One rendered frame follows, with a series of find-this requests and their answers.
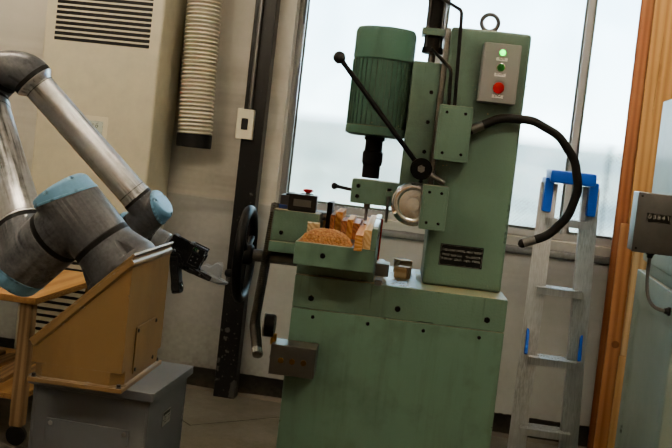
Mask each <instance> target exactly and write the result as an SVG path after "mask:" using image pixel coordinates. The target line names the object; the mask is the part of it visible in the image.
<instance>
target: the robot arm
mask: <svg viewBox="0 0 672 448"><path fill-rule="evenodd" d="M15 91H16V93H17V94H18V95H21V96H27V97H28V98H29V99H30V100H31V101H32V102H33V104H34V105H35V106H36V107H37V108H38V109H39V110H40V112H41V113H42V114H43V115H44V116H45V117H46V118H47V119H48V121H49V122H50V123H51V124H52V125H53V126H54V127H55V129H56V130H57V131H58V132H59V133H60V134H61V135H62V136H63V138H64V139H65V140H66V141H67V142H68V143H69V144H70V145H71V147H72V148H73V149H74V150H75V151H76V152H77V153H78V155H79V156H80V157H81V158H82V159H83V160H84V161H85V162H86V164H87V165H88V166H89V167H90V168H91V169H92V170H93V172H94V173H95V174H96V175H97V176H98V177H99V178H100V179H101V181H102V182H103V183H104V184H105V185H106V186H107V187H108V188H109V190H110V191H111V192H112V193H113V194H114V195H115V196H116V198H117V199H118V200H119V201H120V202H121V203H122V204H123V206H124V208H125V209H126V210H127V211H128V212H122V213H121V214H119V213H118V212H117V210H116V209H115V208H114V206H113V205H112V204H111V203H110V201H109V200H108V199H107V198H106V196H105V195H104V194H103V192H102V191H101V190H100V189H99V187H97V186H98V185H97V184H95V183H94V182H93V181H92V180H91V178H90V177H89V176H88V175H86V174H84V173H77V174H74V175H71V176H68V177H66V178H64V179H62V180H60V181H58V182H57V183H55V184H53V185H52V186H50V187H49V188H47V189H46V190H45V191H43V192H42V193H40V194H39V195H37V192H36V189H35V186H34V182H33V179H32V176H31V173H30V170H29V166H28V163H27V160H26V157H25V153H24V150H23V147H22V144H21V140H20V137H19V134H18V131H17V127H16V124H15V121H14V118H13V115H12V111H11V105H10V101H9V97H10V96H11V95H12V94H13V93H14V92H15ZM172 214H173V209H172V206H171V203H170V202H169V200H168V198H167V197H166V196H165V195H164V194H163V193H162V192H160V191H158V190H153V191H152V190H151V189H150V188H149V187H148V186H146V185H145V184H144V183H143V181H142V180H141V179H140V178H139V177H138V176H137V175H136V173H135V172H134V171H133V170H132V169H131V168H130V167H129V165H128V164H127V163H126V162H125V161H124V160H123V159H122V157H121V156H120V155H119V154H118V153H117V152H116V151H115V149H114V148H113V147H112V146H111V145H110V144H109V143H108V142H107V140H106V139H105V138H104V137H103V136H102V135H101V134H100V132H99V131H98V130H97V129H96V128H95V127H94V126H93V124H92V123H91V122H90V121H89V120H88V119H87V118H86V116H85V115H84V114H83V113H82V112H81V111H80V110H79V108H78V107H77V106H76V105H75V104H74V103H73V102H72V100H71V99H70V98H69V97H68V96H67V95H66V94H65V93H64V91H63V90H62V89H61V88H60V87H59V86H58V85H57V83H56V82H55V81H54V80H53V79H52V77H51V68H50V67H49V66H48V65H47V64H46V63H45V62H44V61H43V60H42V59H40V58H39V57H37V56H35V55H33V54H30V53H27V52H23V51H16V50H5V51H0V287H2V288H3V289H5V290H7V291H8V292H9V293H11V294H14V295H17V296H20V297H29V296H32V295H34V294H35V293H37V292H38V291H39V290H42V289H43V288H44V287H45V286H46V285H47V284H48V283H49V282H51V281H52V280H53V279H54V278H55V277H56V276H58V275H59V274H60V273H61V272H62V271H63V270H64V269H66V268H67V267H68V266H69V265H70V264H71V263H72V262H74V261H75V260H76V261H77V262H78V264H79V265H80V267H81V269H82V272H83V275H84V278H85V281H86V285H87V288H88V290H90V289H91V288H92V287H93V286H95V285H96V284H97V283H98V282H100V281H101V280H102V279H103V278H104V277H106V276H107V275H108V274H109V273H111V272H112V271H113V270H114V269H115V268H117V267H118V266H119V265H120V264H122V263H123V262H124V261H125V260H127V259H128V258H129V257H130V256H131V255H133V254H135V253H138V252H141V251H144V250H147V249H150V248H153V247H156V246H160V245H163V244H166V243H169V242H172V241H173V244H172V245H171V247H172V249H173V250H172V253H171V254H170V255H171V256H170V262H169V263H170V276H171V291H172V293H173V294H178V293H181V292H183V281H182V269H183V270H184V271H186V272H188V273H190V274H193V275H195V276H197V277H200V278H202V279H204V280H207V281H210V282H212V283H215V284H218V285H227V284H228V282H227V281H225V280H224V279H222V278H221V277H222V271H223V266H224V265H223V263H222V262H217V263H215V264H214V265H210V264H204V265H203V266H202V264H203V262H204V261H206V259H207V257H208V252H209V250H210V249H209V248H207V247H205V246H203V245H201V244H199V243H197V242H193V241H192V242H191V241H189V240H187V239H185V238H183V237H181V236H180V235H179V234H177V233H176V234H174V235H172V234H171V233H169V232H167V231H165V230H163V229H161V228H159V227H161V226H162V225H164V224H165V223H166V221H167V220H168V219H169V218H171V216H172ZM174 249H176V250H174Z"/></svg>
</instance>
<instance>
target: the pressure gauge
mask: <svg viewBox="0 0 672 448"><path fill-rule="evenodd" d="M276 322H277V316H276V315H275V314H267V313H265V315H264V319H263V325H262V336H263V337H264V336H265V337H271V339H270V344H272V342H274V341H276V339H277V333H275V330H276Z"/></svg>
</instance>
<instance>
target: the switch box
mask: <svg viewBox="0 0 672 448"><path fill-rule="evenodd" d="M501 49H505V50H506V52H507V53H506V55H505V56H503V57H502V56H500V55H499V51H500V50H501ZM521 52H522V46H520V45H511V44H501V43H492V42H485V43H484V45H483V51H482V59H481V67H480V76H479V84H478V92H477V100H476V101H477V102H481V103H490V104H499V105H508V106H512V105H515V101H516V92H517V84H518V76H519V68H520V60H521ZM496 57H501V58H508V60H507V62H506V61H497V60H496ZM499 63H503V64H504V65H505V70H504V71H503V72H498V71H497V69H496V67H497V65H498V64H499ZM495 73H502V74H506V76H505V77H499V76H494V74H495ZM497 82H500V83H502V84H503V85H504V91H503V92H502V93H500V94H497V93H495V92H494V91H493V86H494V84H495V83H497ZM492 94H495V95H503V99H501V98H492Z"/></svg>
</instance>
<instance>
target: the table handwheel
mask: <svg viewBox="0 0 672 448"><path fill-rule="evenodd" d="M248 225H249V237H248V242H247V239H246V234H247V229H248ZM257 239H258V215H257V210H256V208H255V207H254V206H252V205H248V206H246V207H245V209H244V210H243V212H242V215H241V218H240V221H239V225H238V228H237V233H236V238H235V244H234V251H233V259H232V271H231V290H232V297H233V299H234V301H235V302H237V303H242V302H243V301H244V300H245V299H246V297H247V295H248V292H249V289H250V285H251V281H252V276H253V271H254V265H255V261H256V262H261V260H262V259H261V258H262V253H263V250H259V249H257ZM293 257H294V254H289V253H280V252H271V254H270V258H269V259H270V260H269V262H270V263H273V264H281V265H289V266H297V264H293Z"/></svg>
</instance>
